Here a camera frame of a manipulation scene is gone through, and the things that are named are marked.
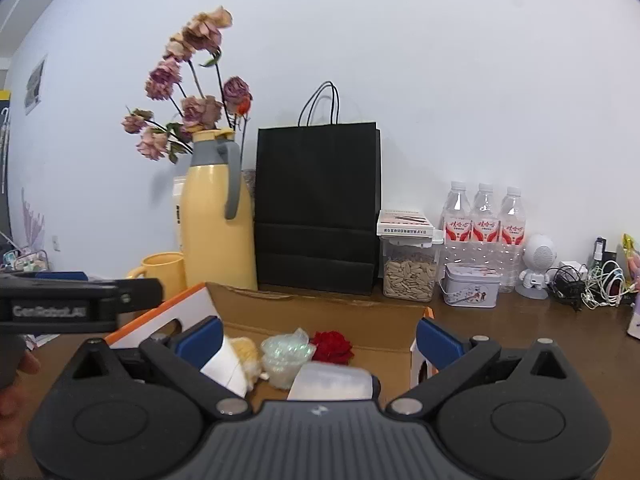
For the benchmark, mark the white plug adapter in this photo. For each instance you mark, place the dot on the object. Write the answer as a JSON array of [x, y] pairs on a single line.
[[570, 266]]

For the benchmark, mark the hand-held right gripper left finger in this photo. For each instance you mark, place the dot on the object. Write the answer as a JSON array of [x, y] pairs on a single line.
[[200, 342]]

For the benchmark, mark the dark grey cabinet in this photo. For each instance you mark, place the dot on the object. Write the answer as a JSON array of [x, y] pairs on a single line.
[[4, 185]]

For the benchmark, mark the person's left hand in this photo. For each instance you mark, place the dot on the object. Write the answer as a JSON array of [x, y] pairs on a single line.
[[12, 410]]

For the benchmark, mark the cream carton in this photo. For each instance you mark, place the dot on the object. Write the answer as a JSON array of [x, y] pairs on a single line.
[[179, 210]]

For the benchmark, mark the flat white box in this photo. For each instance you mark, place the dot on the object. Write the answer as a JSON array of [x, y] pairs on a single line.
[[405, 221]]

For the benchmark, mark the black paper bag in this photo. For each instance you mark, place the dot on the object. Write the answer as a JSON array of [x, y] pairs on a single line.
[[315, 200]]

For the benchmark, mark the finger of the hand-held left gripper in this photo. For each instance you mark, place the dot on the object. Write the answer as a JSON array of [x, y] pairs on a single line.
[[140, 295], [62, 276]]

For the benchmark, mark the wall poster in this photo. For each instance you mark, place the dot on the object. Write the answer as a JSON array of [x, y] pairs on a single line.
[[35, 85]]

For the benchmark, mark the clear seed container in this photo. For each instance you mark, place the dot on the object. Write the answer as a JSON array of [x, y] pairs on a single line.
[[407, 275]]

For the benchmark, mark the clear bag of green beads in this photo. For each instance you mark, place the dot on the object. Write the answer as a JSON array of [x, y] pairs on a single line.
[[285, 360]]

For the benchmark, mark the printed metal tin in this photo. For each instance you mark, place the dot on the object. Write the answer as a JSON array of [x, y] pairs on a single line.
[[470, 287]]

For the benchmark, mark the yellow mug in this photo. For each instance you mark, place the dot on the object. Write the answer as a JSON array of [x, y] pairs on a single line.
[[165, 275]]

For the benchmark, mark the dried pink flowers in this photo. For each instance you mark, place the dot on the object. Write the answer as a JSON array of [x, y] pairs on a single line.
[[202, 110]]

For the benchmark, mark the red fabric flower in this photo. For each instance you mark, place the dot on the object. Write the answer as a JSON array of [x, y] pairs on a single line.
[[331, 347]]

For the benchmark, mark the purple branch decoration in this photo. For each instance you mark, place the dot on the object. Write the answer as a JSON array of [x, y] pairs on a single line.
[[31, 222]]

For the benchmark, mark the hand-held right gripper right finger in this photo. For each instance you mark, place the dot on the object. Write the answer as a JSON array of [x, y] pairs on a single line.
[[440, 342]]

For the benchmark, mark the white wall outlet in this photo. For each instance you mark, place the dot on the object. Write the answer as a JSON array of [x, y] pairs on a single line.
[[57, 242]]

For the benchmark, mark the white robot speaker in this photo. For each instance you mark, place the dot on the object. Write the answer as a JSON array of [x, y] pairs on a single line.
[[539, 255]]

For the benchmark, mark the yellow thermos jug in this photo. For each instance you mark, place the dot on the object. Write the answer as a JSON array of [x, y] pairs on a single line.
[[215, 230]]

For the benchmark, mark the green yellow snack packet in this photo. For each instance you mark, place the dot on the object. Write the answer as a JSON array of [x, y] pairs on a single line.
[[631, 252]]

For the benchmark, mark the purple tissue pack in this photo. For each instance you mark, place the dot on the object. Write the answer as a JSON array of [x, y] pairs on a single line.
[[635, 320]]

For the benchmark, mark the metal storage cart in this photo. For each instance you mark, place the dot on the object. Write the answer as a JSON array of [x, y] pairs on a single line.
[[25, 260]]

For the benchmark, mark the yellow white plush toy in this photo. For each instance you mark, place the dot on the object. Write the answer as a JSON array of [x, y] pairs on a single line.
[[245, 352]]

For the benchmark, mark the water bottle red label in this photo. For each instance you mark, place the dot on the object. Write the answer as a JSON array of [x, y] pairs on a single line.
[[456, 225], [513, 232], [486, 225]]

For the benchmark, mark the translucent plastic box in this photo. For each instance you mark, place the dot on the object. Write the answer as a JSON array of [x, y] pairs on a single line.
[[332, 382]]

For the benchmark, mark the red cardboard box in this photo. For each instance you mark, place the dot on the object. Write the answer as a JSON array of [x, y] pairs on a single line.
[[320, 317]]

